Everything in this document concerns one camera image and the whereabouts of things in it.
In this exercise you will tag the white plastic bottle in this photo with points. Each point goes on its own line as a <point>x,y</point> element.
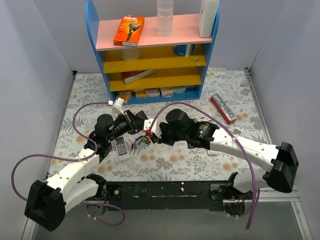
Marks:
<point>207,14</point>

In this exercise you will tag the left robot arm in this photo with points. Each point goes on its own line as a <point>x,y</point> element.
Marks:
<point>48,201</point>

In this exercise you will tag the white orange small box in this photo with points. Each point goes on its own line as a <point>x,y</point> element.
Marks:
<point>153,92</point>

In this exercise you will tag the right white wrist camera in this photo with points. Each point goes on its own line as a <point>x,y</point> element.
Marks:
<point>155,126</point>

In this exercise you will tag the clear plastic bottle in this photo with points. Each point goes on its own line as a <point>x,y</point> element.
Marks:
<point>165,10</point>

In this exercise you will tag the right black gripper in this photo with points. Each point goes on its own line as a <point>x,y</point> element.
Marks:
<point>163,133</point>

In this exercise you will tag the small white remote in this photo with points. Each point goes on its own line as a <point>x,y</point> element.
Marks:
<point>211,153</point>

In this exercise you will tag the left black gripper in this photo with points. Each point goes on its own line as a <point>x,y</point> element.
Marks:
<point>133,122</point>

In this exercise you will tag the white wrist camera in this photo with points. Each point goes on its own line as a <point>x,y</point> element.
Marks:
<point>117,105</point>
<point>155,126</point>

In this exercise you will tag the white air conditioner remote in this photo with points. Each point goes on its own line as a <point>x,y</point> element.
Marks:
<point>202,118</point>

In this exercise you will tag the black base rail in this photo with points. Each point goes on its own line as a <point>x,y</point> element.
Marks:
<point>172,195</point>

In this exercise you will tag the blue wooden shelf unit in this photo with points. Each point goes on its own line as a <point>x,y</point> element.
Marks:
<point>157,54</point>

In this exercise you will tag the orange razor box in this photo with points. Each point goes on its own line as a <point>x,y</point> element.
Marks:
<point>129,31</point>

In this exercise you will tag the red toothpaste box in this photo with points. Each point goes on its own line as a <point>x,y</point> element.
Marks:
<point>227,114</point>

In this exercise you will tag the yellow soap box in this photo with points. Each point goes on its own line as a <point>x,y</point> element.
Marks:
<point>125,97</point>

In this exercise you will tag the grey white remote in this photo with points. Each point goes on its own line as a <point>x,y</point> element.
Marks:
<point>121,149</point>

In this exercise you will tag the pile of coloured batteries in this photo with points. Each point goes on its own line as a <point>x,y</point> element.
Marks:
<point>138,141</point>

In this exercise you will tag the white remote battery cover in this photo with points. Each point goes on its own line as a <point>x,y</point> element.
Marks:
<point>236,132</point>

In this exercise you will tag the blue white tin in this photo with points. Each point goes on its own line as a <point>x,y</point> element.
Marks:
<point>184,50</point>

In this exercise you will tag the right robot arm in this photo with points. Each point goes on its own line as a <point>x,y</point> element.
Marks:
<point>277,164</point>

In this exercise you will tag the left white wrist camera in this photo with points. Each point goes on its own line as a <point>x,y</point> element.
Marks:
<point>117,105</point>

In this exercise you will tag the red white book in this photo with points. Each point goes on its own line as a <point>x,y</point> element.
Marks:
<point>132,76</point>

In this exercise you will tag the floral table mat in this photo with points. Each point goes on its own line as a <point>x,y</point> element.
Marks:
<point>160,162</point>

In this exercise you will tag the pale green small box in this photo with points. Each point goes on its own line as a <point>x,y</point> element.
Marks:
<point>179,89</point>

